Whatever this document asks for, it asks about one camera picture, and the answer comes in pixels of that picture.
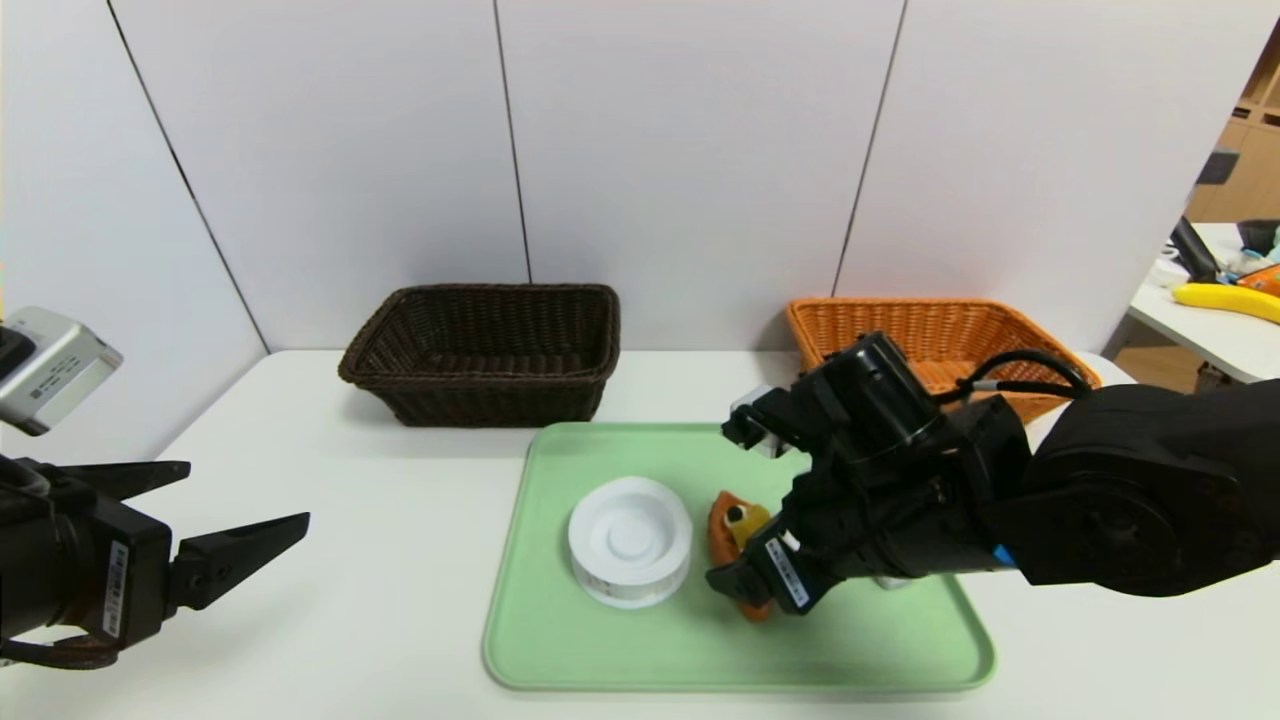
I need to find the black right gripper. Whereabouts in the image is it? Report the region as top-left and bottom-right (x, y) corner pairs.
(704, 511), (898, 616)

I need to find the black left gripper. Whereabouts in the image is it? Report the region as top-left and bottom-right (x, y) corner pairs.
(0, 455), (311, 653)

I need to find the toy fruit tart slice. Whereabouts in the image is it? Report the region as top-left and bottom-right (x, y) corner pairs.
(708, 489), (779, 623)

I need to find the white round tape dispenser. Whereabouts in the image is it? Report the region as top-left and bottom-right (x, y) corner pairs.
(567, 475), (693, 609)

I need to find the orange wicker basket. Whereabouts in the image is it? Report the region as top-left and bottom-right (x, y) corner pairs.
(786, 298), (1102, 426)

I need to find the dark brown wicker basket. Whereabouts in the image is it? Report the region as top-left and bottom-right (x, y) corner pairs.
(338, 284), (622, 429)

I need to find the light green plastic tray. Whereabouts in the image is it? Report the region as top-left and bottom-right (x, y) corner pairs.
(482, 421), (996, 693)

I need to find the black slanted screen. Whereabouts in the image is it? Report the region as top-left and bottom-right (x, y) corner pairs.
(1167, 215), (1221, 284)

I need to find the yellow banana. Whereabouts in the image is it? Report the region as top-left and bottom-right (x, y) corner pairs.
(1172, 283), (1280, 325)

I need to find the wooden shelf unit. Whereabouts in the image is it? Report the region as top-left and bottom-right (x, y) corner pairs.
(1183, 20), (1280, 226)

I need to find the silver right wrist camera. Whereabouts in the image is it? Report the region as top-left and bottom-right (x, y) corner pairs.
(722, 385), (806, 459)

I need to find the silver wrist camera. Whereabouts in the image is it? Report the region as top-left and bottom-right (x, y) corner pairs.
(722, 385), (806, 459)
(0, 306), (123, 436)

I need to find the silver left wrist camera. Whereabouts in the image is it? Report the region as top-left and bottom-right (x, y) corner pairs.
(0, 306), (123, 436)

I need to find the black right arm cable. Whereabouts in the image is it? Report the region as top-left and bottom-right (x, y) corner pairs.
(935, 350), (1093, 406)

